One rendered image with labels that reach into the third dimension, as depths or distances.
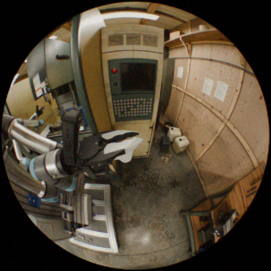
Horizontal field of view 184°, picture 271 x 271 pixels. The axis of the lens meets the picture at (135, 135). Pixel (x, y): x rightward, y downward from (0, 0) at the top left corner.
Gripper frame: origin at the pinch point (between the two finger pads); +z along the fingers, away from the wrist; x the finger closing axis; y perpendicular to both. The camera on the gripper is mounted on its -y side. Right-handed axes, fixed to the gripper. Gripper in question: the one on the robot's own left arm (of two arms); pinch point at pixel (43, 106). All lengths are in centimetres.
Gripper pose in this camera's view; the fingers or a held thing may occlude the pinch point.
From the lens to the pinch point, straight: 156.1
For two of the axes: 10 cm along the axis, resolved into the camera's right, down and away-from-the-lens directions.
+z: -0.7, -7.3, 6.8
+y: 0.0, 6.8, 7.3
